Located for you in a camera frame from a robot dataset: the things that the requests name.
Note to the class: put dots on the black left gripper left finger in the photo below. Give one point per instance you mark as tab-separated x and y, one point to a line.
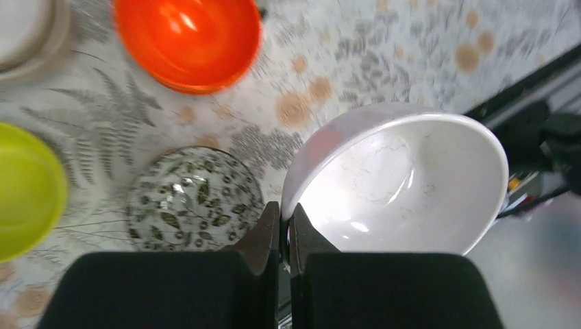
233	288

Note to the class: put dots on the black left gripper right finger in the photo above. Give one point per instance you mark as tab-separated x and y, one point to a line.
333	289

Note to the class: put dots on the leopard pattern bowl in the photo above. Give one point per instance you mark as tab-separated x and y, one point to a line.
192	199

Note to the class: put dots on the white pink bowl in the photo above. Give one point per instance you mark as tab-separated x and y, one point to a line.
398	177

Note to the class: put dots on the lime green bowl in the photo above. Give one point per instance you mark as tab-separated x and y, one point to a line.
34	191

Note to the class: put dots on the orange bowl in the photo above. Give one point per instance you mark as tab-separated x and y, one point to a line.
190	42
206	89

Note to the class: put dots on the beige bowl with flower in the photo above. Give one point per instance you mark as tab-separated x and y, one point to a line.
51	50

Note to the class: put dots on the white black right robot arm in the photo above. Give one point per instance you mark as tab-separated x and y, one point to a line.
537	140

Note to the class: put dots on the floral table mat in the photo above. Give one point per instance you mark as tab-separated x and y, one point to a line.
106	117

